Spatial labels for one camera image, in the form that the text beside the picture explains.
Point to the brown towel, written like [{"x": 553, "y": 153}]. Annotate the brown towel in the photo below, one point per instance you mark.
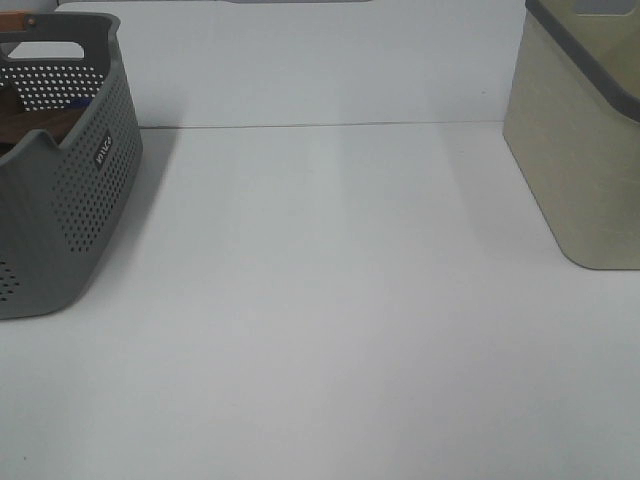
[{"x": 16, "y": 121}]

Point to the grey perforated plastic basket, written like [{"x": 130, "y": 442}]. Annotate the grey perforated plastic basket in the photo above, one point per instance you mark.
[{"x": 61, "y": 202}]

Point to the blue cloth in basket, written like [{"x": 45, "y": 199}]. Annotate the blue cloth in basket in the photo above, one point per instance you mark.
[{"x": 77, "y": 103}]

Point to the beige plastic basket grey rim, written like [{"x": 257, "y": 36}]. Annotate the beige plastic basket grey rim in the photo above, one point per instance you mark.
[{"x": 572, "y": 125}]

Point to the brown leather basket handle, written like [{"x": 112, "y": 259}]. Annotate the brown leather basket handle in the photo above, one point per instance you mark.
[{"x": 16, "y": 21}]

